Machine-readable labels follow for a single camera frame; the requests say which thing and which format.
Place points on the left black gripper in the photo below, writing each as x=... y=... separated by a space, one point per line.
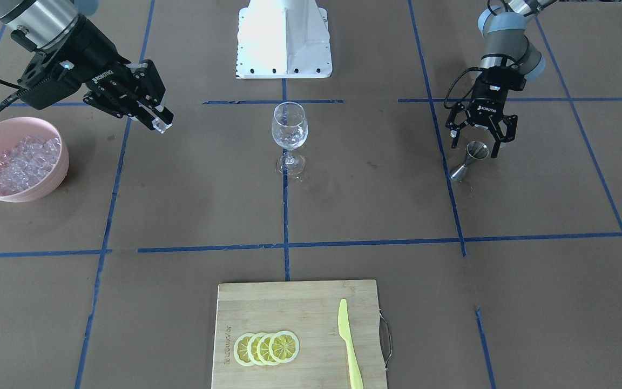
x=484 y=104

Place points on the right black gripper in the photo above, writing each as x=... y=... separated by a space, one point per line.
x=93 y=63

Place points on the steel double jigger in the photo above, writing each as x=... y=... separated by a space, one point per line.
x=475 y=152

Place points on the clear ice cube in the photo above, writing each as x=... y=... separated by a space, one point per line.
x=160 y=125

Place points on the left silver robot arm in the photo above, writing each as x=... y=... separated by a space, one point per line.
x=509 y=61

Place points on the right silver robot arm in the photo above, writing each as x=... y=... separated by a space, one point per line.
x=39 y=27

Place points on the clear wine glass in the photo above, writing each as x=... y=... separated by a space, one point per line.
x=290 y=131

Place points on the pile of clear ice cubes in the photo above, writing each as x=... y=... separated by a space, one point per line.
x=27 y=163

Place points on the pink plastic bowl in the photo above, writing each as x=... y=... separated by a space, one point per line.
x=11 y=132

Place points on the yellow-green plastic knife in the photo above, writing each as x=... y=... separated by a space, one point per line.
x=345 y=333

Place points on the bamboo cutting board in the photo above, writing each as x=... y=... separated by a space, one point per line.
x=308 y=309

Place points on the lemon slice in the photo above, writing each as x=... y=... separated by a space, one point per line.
x=284 y=347
x=241 y=354
x=252 y=348
x=263 y=350

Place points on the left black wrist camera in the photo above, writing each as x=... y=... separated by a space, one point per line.
x=504 y=77

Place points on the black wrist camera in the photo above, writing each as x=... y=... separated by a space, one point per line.
x=47 y=79
x=504 y=77

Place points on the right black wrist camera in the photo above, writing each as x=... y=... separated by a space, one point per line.
x=47 y=79

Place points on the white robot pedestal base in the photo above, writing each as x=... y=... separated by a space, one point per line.
x=283 y=40

